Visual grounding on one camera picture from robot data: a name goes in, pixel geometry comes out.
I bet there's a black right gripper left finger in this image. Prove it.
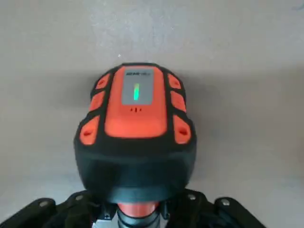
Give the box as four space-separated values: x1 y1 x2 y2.
0 190 119 228

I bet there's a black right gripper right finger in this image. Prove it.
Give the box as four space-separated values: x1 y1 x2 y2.
162 191 266 228

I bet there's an orange black barcode scanner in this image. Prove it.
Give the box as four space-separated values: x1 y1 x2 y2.
73 62 198 228

